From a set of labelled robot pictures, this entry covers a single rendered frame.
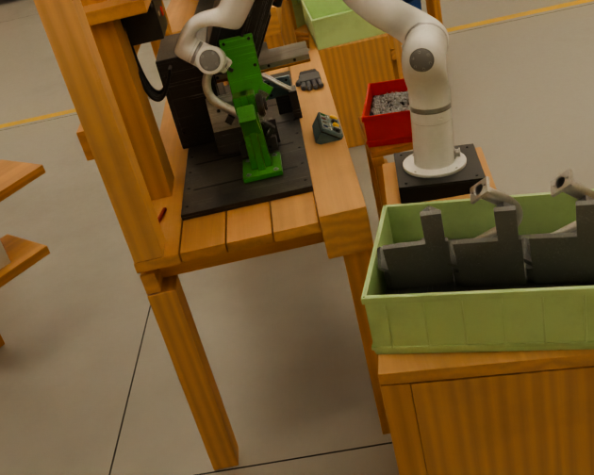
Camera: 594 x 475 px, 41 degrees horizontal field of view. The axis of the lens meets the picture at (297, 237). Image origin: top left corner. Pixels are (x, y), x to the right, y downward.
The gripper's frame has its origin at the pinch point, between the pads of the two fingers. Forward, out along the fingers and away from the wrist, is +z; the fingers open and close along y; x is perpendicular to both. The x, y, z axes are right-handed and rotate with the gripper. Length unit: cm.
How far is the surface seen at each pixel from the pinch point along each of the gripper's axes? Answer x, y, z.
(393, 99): -22, -61, 24
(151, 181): 44.5, -3.2, -10.5
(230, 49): -5.2, -1.8, 5.2
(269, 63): -8.3, -15.3, 17.0
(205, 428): 104, -62, -25
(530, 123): -59, -157, 177
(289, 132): 7.8, -34.4, 13.9
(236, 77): 1.7, -8.4, 5.6
